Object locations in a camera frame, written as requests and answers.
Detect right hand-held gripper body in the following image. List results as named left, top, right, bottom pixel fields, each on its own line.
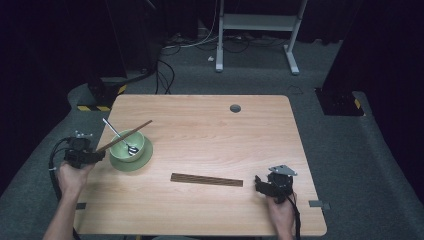
left=267, top=164, right=299, bottom=205

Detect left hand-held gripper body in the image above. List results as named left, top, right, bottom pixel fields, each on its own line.
left=63, top=130, right=98, bottom=170

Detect dark brown wooden chopstick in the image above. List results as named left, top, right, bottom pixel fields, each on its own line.
left=170, top=172, right=244, bottom=183
left=95, top=119, right=154, bottom=154
left=170, top=178, right=244, bottom=188
left=170, top=174, right=244, bottom=184
left=170, top=176, right=244, bottom=186

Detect green ceramic bowl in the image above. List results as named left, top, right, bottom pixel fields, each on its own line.
left=109, top=129, right=146, bottom=163

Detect person's right hand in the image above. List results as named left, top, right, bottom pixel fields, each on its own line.
left=266, top=193, right=298, bottom=232

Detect person's left hand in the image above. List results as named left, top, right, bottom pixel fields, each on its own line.
left=55, top=161, right=96, bottom=198

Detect metal spoon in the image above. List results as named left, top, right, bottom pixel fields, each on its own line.
left=102, top=117, right=140, bottom=157

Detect green ceramic saucer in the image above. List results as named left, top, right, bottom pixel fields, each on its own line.
left=109, top=135, right=155, bottom=173

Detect black stand with hazard stripes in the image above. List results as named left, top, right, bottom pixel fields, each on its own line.
left=77, top=75, right=129, bottom=113

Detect black base with hazard stripe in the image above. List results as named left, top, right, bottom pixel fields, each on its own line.
left=314, top=87, right=366, bottom=117

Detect right hand-held gripper black cable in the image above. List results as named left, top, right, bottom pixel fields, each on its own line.
left=283, top=191, right=303, bottom=240

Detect black floor cable bundle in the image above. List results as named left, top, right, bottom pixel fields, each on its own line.
left=154, top=59, right=176, bottom=95

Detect black cables under white stand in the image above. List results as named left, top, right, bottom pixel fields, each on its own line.
left=221, top=34, right=288, bottom=54

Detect white floor cable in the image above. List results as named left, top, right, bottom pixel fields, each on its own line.
left=162, top=0, right=222, bottom=50

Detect white metal stand frame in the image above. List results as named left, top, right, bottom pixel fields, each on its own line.
left=214, top=0, right=309, bottom=76

